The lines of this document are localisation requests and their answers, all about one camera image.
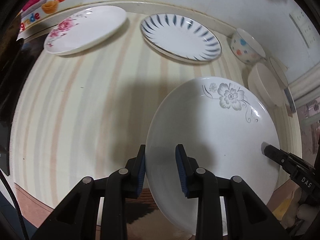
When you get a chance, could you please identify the white wall socket panel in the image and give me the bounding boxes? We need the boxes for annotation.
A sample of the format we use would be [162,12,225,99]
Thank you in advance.
[290,9,319,48]

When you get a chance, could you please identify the colourful wall sticker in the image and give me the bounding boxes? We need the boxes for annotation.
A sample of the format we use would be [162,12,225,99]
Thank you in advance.
[20,0,68,33]

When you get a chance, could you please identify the white bowl coloured dots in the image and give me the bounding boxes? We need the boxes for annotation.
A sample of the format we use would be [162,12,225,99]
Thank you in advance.
[230,28,266,64]

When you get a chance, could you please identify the white plate grey flower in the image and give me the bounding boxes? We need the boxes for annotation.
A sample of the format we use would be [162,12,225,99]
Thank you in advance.
[145,76,279,234]

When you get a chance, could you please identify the white plate pink flowers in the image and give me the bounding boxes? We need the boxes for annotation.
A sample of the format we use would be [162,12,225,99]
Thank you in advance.
[43,5,127,56]

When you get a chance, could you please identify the plain white bowl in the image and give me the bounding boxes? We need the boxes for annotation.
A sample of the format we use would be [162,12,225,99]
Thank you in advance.
[247,63,284,108]

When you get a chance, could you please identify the striped tablecloth with cat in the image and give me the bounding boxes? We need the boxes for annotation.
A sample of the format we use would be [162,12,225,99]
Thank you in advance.
[9,11,304,227]

